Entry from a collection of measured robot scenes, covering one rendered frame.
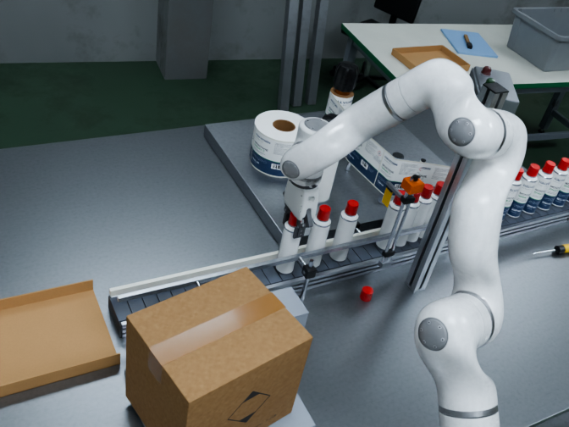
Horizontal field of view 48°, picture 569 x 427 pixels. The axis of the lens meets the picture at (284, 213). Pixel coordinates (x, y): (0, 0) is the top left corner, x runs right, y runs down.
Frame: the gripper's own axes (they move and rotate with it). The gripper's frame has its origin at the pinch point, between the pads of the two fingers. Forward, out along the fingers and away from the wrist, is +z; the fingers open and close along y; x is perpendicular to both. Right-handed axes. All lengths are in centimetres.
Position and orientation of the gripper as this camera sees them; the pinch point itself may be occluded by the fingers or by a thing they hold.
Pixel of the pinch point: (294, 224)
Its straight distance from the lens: 169.9
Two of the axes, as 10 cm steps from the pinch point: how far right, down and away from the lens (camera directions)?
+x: -8.8, 1.7, -4.5
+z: -1.6, 7.7, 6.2
